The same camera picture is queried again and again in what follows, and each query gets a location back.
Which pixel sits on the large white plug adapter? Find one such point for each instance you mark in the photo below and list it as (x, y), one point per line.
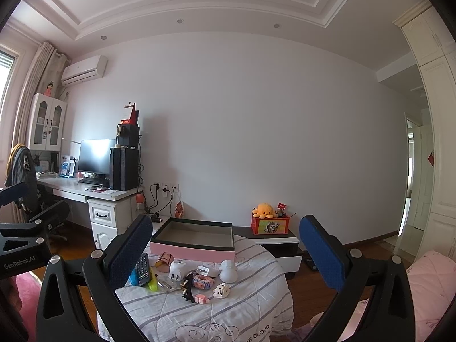
(177, 270)

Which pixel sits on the pink doll figurine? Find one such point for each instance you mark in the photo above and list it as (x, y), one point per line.
(49, 89)

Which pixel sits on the pink bed blanket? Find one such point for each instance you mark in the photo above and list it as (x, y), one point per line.
(434, 278)

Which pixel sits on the black box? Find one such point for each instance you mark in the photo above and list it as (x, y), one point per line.
(131, 135)

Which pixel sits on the black hair dryer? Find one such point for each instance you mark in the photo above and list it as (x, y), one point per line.
(156, 217)

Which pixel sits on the black office chair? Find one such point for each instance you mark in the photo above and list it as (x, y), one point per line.
(39, 199)

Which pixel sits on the black keyboard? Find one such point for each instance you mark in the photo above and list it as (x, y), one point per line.
(92, 181)

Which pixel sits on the red white packet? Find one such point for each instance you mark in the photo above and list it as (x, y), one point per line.
(282, 207)

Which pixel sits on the black remote control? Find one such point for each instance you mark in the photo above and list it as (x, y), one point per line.
(142, 270)

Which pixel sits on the orange octopus plush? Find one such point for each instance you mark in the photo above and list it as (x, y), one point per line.
(264, 211)

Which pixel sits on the black computer monitor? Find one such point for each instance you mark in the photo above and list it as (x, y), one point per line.
(94, 155)

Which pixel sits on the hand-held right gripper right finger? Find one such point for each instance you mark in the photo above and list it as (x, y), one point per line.
(320, 253)

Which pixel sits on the small blue case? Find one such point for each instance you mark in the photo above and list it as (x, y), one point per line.
(133, 278)

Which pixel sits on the pink rug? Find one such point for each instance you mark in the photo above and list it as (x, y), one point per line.
(28, 299)

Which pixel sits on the grey jacket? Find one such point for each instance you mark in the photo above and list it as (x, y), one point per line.
(21, 164)

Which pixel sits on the white air conditioner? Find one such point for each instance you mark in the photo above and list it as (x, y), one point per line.
(83, 71)

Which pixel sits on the beige curtain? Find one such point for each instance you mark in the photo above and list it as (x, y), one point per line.
(39, 71)

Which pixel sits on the small pink brick figure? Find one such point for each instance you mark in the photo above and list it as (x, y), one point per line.
(201, 299)

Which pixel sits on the white desk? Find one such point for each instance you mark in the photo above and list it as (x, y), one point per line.
(71, 185)

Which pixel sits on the cream wardrobe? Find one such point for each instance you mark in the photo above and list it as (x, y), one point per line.
(438, 114)

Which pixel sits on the red printed box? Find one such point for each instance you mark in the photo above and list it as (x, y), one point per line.
(270, 226)

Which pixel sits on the pink packet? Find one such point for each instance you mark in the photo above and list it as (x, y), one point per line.
(101, 189)

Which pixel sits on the window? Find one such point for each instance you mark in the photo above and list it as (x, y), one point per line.
(5, 67)

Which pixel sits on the clear glass bottle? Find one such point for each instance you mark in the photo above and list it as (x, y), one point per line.
(166, 283)

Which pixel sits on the blue product box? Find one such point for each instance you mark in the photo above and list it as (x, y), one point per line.
(67, 167)

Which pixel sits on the row of books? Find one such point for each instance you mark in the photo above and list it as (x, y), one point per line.
(48, 165)

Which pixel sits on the red door decoration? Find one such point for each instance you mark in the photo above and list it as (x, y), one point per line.
(431, 157)

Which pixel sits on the black floor scale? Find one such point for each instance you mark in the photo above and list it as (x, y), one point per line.
(311, 263)

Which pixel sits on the red paper bag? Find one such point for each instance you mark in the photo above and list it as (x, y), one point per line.
(134, 115)

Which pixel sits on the yellow green plastic case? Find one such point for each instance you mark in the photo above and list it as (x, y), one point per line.
(153, 284)

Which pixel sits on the pink storage box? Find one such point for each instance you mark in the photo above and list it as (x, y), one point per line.
(192, 253)

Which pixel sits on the black tower model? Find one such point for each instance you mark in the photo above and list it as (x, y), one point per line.
(186, 290)

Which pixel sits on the black computer tower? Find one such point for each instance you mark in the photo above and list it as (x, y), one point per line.
(123, 169)

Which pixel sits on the small white travel adapter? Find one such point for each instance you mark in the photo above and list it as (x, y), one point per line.
(221, 289)

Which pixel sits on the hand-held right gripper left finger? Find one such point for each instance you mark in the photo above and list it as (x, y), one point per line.
(130, 253)

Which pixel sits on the red cap bottle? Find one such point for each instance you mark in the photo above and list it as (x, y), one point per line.
(140, 199)

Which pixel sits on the white glass-door cabinet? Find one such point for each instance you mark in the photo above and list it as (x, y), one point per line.
(35, 124)

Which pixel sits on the rose gold cup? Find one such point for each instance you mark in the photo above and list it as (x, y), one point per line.
(164, 260)

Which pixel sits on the white figurine lamp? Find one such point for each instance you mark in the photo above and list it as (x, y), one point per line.
(228, 272)

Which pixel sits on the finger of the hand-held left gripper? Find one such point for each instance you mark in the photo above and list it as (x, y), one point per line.
(51, 214)
(16, 193)

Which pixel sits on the black white low cabinet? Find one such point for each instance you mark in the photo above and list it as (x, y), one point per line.
(281, 253)

